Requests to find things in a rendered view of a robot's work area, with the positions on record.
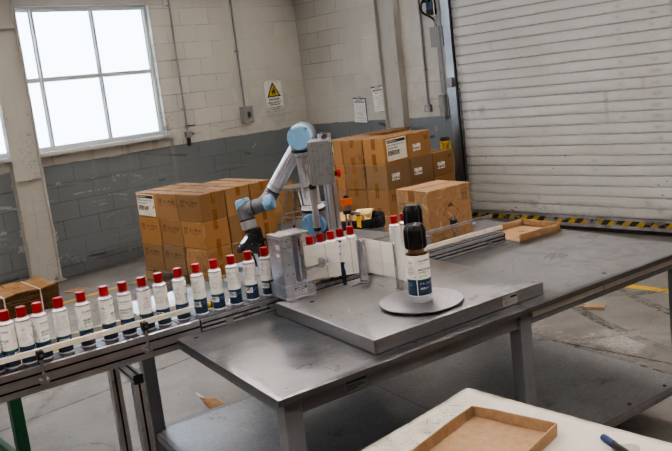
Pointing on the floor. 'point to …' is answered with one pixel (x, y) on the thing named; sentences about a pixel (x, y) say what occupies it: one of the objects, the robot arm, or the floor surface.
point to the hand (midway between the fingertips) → (258, 269)
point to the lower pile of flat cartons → (20, 291)
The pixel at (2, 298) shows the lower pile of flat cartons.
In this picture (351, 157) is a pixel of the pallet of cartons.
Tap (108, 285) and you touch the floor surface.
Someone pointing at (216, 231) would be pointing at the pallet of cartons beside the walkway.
